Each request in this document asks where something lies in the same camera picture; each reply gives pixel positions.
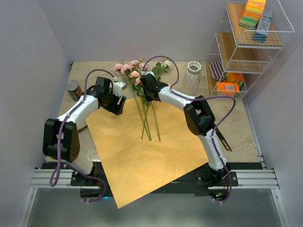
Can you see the small grey round tin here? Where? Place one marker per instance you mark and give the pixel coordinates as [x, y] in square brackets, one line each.
[74, 90]

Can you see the aluminium frame rail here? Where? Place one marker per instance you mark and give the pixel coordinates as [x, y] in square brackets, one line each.
[254, 203]

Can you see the orange wrapping paper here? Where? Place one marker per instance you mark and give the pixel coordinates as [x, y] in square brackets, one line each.
[134, 167]

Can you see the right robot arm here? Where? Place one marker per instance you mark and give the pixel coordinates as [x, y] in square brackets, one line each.
[200, 121]

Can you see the white wire shelf rack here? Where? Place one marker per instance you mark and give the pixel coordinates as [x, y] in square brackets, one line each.
[234, 48]

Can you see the black printed ribbon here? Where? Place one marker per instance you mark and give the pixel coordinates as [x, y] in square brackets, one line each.
[218, 133]

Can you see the colourful sponge pack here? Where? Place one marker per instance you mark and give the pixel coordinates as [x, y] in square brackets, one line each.
[252, 13]

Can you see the blue puzzle cube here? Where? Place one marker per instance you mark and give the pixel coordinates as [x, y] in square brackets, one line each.
[259, 37]

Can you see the peach rose stem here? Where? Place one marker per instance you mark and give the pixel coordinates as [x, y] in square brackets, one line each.
[137, 91]

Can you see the grey tall box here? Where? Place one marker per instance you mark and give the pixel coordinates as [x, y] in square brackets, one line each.
[264, 23]

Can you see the striped wavy cloth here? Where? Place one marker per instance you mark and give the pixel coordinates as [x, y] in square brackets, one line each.
[217, 71]

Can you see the pale pink rose stem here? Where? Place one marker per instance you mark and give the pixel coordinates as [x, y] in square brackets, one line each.
[124, 69]

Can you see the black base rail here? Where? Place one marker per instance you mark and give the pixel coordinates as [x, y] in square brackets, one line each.
[196, 182]

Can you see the white rose leafy stem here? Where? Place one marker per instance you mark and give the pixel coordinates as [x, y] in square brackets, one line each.
[158, 69]

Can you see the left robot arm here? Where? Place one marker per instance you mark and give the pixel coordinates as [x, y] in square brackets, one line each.
[61, 140]

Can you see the orange box in basket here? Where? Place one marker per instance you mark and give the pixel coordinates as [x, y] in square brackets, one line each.
[229, 89]

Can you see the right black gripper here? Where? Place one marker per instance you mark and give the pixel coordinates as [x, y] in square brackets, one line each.
[147, 98]

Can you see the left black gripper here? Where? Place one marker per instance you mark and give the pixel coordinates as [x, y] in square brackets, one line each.
[117, 109]

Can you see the white ribbed vase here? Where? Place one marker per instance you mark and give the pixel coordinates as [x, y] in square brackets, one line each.
[191, 78]

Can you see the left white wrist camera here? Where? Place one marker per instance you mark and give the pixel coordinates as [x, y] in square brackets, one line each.
[119, 87]

